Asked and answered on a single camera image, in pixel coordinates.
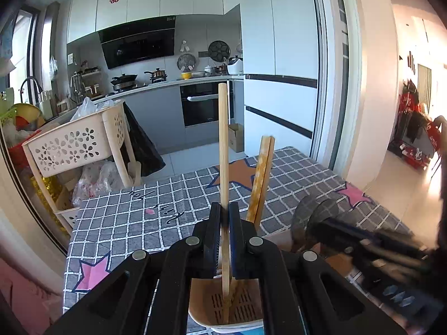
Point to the black range hood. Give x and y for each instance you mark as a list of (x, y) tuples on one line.
[(139, 43)]

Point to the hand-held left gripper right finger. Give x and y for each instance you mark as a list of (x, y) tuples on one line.
[(237, 240)]

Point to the pink box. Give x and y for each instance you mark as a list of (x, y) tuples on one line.
[(24, 296)]

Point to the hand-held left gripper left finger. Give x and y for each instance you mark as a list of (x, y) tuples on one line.
[(214, 240)]

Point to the wooden spatula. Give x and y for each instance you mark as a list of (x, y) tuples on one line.
[(265, 181)]

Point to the white rice cooker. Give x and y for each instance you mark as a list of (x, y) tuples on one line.
[(235, 66)]

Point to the kitchen faucet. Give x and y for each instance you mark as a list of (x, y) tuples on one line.
[(29, 87)]

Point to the dark grey spoon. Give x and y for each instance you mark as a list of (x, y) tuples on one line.
[(302, 216), (330, 209)]

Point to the cream perforated basket cart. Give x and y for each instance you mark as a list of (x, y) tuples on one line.
[(73, 146)]

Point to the white upper cabinets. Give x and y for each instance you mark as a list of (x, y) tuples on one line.
[(146, 3)]

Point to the black plastic bag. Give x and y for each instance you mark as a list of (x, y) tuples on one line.
[(145, 150)]

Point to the yellow bowl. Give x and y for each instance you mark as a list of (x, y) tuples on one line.
[(186, 75)]

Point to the black wok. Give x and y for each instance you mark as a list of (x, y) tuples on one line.
[(123, 81)]

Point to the wooden chopstick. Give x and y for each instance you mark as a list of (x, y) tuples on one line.
[(256, 181), (223, 167)]

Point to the steel cooking pot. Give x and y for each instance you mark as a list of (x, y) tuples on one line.
[(158, 75)]

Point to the grey checked tablecloth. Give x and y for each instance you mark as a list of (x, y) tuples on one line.
[(157, 216)]

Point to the clear plastic bags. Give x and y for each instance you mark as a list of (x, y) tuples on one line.
[(90, 110)]

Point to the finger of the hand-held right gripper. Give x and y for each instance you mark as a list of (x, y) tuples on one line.
[(356, 230), (349, 247)]

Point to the built-in black oven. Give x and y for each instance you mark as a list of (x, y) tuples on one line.
[(200, 108)]

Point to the white plastic utensil holder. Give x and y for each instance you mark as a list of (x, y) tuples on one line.
[(244, 309)]

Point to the red hallway decorations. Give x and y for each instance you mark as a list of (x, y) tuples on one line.
[(417, 129)]

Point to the white refrigerator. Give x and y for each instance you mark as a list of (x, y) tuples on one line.
[(279, 59)]

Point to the round hanging trivet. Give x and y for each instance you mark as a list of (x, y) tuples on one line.
[(186, 62), (218, 50)]

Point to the cardboard box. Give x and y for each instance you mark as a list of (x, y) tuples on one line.
[(236, 138)]

